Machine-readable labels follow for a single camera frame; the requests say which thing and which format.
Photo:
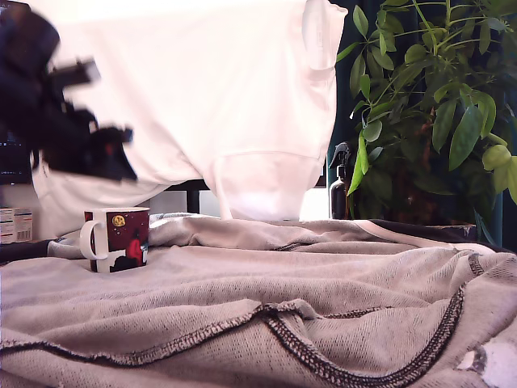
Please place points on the white barcode carton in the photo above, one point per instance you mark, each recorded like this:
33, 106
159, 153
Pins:
14, 226

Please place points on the green leafy houseplant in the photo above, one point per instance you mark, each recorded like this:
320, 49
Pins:
436, 101

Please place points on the black spray bottle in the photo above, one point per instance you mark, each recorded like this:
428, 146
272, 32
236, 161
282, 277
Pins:
338, 194

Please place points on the black fabric roll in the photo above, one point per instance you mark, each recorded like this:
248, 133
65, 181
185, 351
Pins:
20, 251

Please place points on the red picture coffee mug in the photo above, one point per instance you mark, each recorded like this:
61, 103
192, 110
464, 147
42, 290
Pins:
125, 238

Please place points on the black furniture frame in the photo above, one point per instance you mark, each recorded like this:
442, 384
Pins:
194, 194

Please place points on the grey knit cloth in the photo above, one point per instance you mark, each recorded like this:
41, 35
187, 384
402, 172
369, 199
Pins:
258, 323

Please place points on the white t-shirt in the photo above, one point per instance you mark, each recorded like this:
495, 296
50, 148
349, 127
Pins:
202, 101

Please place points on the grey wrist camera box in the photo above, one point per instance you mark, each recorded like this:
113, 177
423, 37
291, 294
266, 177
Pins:
78, 73

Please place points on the black computer monitor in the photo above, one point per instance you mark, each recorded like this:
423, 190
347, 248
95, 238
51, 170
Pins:
14, 169

